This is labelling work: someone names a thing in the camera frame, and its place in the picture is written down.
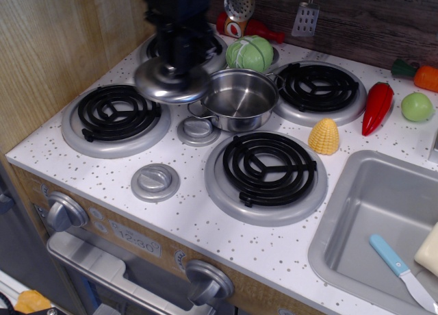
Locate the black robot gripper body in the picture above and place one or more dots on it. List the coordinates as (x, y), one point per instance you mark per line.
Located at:
(184, 18)

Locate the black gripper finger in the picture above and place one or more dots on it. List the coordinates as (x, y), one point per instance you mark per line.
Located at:
(188, 54)
(167, 47)

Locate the steel pot lid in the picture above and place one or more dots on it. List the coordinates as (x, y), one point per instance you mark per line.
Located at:
(160, 82)

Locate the small steel pot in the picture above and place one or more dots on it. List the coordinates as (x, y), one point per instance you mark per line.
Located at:
(239, 100)

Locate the red toy ketchup bottle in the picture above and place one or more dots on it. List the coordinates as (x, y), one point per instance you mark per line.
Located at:
(252, 27)

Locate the hanging metal skimmer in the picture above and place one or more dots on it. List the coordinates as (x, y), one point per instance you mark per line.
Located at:
(239, 10)

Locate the green toy cabbage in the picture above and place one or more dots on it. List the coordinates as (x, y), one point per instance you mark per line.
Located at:
(250, 52)

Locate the silver round knob upper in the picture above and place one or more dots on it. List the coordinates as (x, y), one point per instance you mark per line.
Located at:
(197, 132)

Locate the silver round knob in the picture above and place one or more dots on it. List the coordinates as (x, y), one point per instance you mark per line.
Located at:
(155, 183)
(197, 132)

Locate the front left black burner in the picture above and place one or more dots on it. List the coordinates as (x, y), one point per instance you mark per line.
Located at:
(114, 121)

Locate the hanging metal spatula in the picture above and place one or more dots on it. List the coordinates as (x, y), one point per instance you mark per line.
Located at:
(306, 19)

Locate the silver round knob lower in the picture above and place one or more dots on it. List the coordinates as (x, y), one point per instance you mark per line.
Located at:
(155, 183)

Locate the back right black burner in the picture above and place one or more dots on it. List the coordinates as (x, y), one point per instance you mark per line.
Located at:
(310, 91)

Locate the front right black burner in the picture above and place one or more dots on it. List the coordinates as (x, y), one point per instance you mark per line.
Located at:
(265, 178)

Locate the yellow toy corn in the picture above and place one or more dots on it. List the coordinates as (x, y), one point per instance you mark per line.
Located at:
(324, 137)

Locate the red toy chili pepper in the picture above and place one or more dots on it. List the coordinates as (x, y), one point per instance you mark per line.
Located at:
(379, 101)

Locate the oven clock display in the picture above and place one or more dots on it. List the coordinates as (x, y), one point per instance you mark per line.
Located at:
(137, 239)

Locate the left silver oven dial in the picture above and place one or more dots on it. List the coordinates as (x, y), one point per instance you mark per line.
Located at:
(65, 212)

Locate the silver oven dial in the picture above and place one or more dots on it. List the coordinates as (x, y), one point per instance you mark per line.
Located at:
(207, 283)
(65, 212)

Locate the grey toy sink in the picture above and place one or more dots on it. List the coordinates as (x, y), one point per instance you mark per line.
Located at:
(376, 194)

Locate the green toy apple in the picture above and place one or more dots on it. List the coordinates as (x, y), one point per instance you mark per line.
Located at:
(417, 107)

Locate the right silver oven dial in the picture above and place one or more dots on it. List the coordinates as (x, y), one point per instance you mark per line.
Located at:
(207, 283)

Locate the orange toy carrot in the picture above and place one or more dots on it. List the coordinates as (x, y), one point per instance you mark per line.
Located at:
(423, 77)

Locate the yellow object bottom left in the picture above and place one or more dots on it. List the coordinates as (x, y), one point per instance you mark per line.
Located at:
(31, 301)

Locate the cream toy butter block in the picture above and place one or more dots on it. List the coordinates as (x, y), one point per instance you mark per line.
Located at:
(427, 253)

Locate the silver oven door handle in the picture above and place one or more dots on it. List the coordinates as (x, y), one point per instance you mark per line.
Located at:
(108, 271)

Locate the blue handled toy knife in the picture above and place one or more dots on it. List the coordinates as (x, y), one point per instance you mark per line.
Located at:
(403, 272)

